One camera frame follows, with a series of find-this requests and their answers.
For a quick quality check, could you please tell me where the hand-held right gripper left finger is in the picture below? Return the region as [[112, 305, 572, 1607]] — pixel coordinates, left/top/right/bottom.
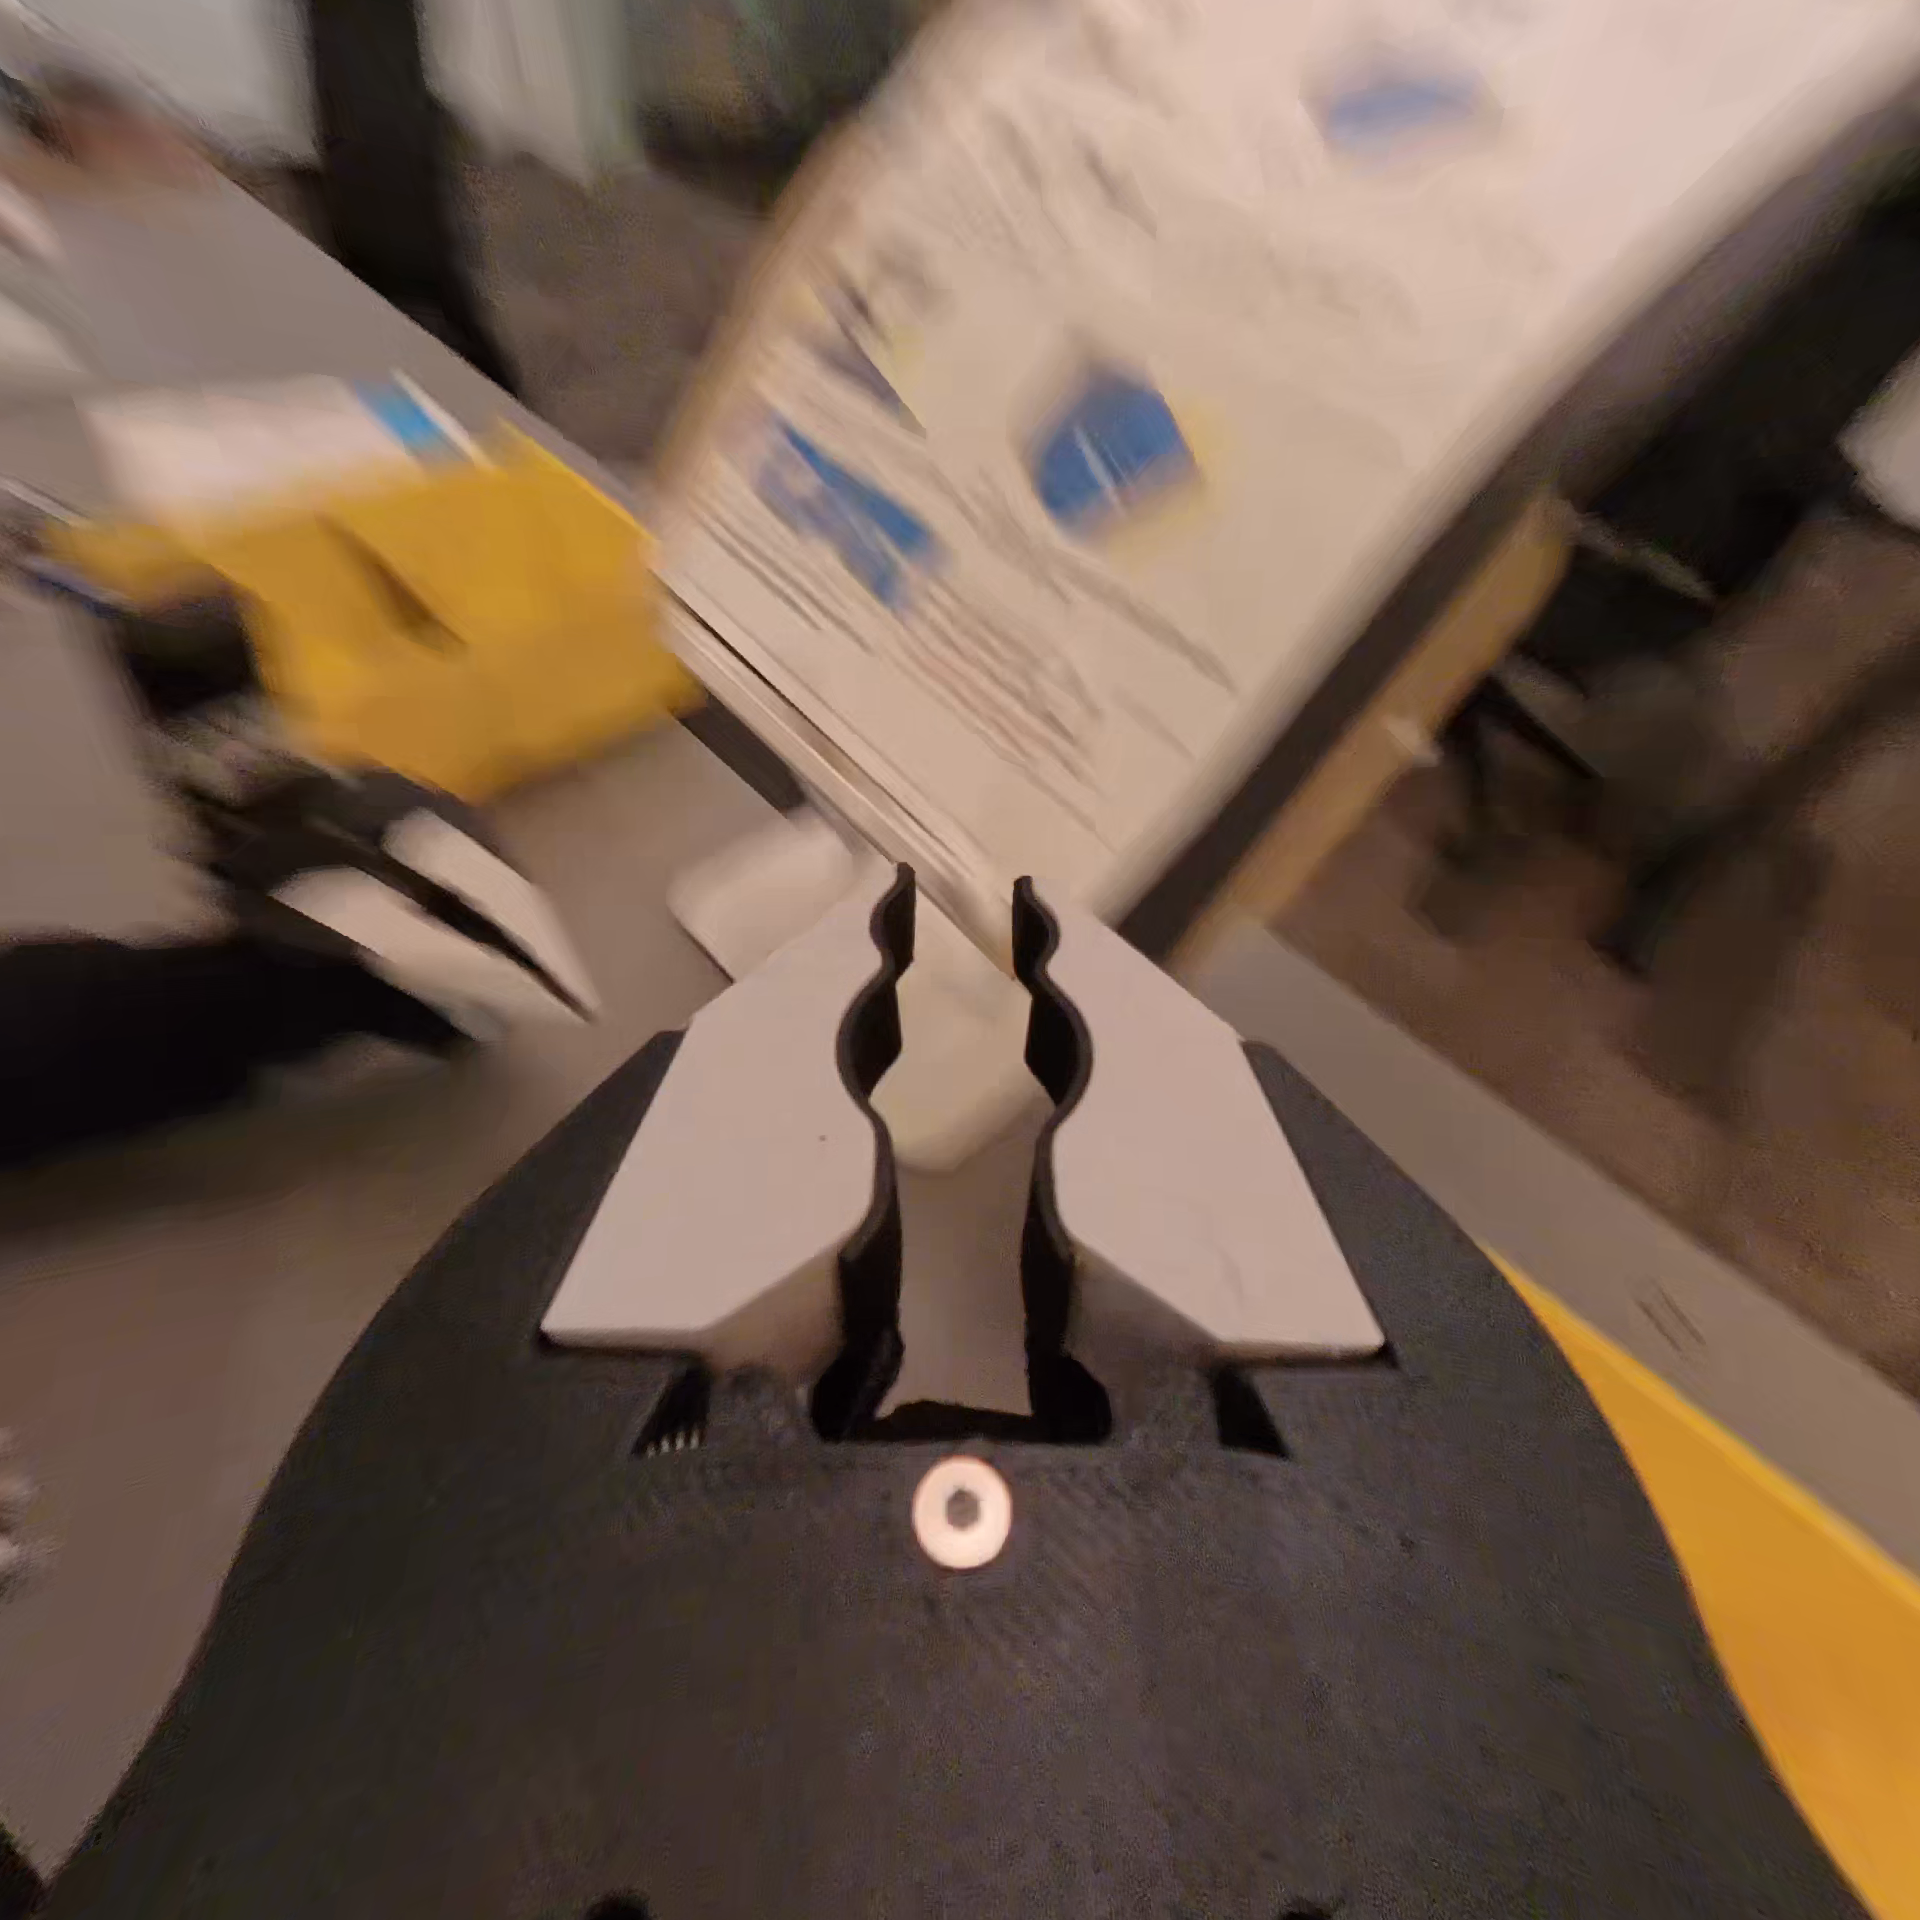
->
[[540, 864, 921, 1433]]

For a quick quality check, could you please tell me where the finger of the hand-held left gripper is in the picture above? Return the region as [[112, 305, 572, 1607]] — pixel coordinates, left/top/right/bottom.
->
[[381, 807, 605, 1024], [267, 866, 520, 1046]]

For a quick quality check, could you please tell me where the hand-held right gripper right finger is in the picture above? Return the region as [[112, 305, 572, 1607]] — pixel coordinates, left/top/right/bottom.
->
[[1012, 872, 1386, 1439]]

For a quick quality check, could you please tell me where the yellow plastic bin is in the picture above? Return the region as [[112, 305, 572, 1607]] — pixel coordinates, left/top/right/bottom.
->
[[46, 375, 712, 816]]

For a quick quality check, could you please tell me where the yellow sheet at edge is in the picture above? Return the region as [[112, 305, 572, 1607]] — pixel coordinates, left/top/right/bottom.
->
[[1493, 1253, 1920, 1920]]

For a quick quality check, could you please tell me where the white instruction board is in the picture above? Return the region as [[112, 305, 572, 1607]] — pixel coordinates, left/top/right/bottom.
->
[[645, 0, 1920, 981]]

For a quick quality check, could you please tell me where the black post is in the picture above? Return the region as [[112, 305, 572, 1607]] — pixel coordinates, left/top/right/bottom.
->
[[307, 0, 521, 396]]

